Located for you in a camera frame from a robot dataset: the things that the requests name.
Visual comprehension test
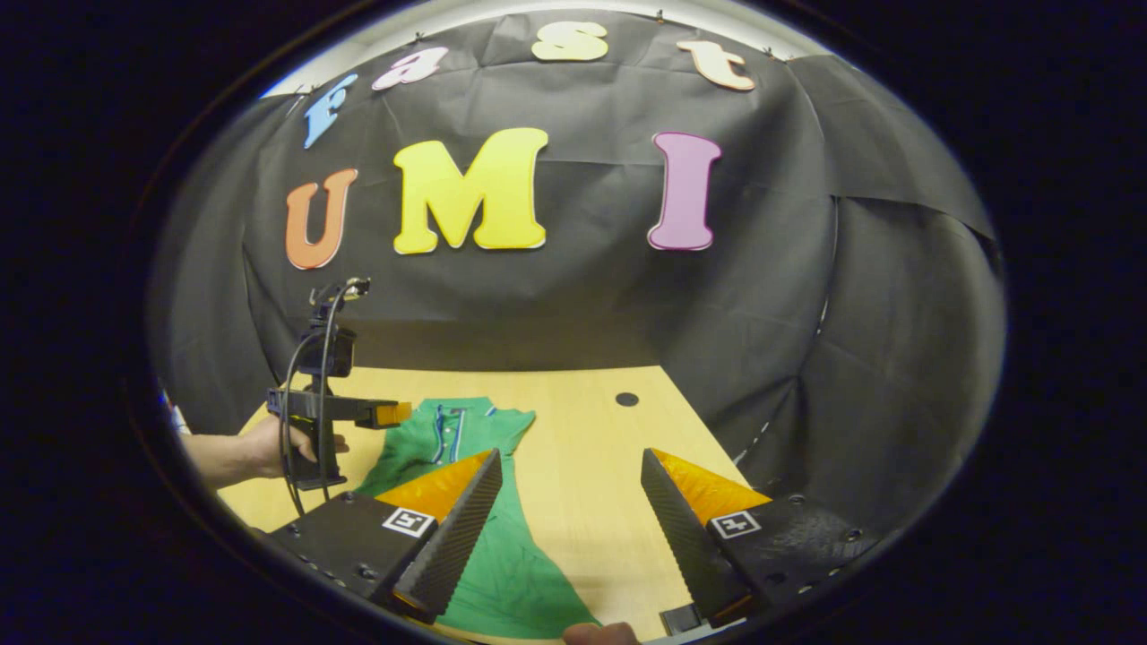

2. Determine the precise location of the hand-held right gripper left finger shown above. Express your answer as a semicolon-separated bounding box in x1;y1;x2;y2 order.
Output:
264;448;505;626

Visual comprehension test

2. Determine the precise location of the black backdrop cloth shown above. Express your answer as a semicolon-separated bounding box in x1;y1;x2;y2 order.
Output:
148;9;1009;538

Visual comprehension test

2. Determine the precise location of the green T-shirt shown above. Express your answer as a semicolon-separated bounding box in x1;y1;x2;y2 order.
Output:
357;397;599;641

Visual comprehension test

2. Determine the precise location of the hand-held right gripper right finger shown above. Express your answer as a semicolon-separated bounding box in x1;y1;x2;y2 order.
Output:
640;448;884;632

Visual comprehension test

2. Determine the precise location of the black camera cable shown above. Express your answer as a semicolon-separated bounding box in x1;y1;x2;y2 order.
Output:
278;285;350;519

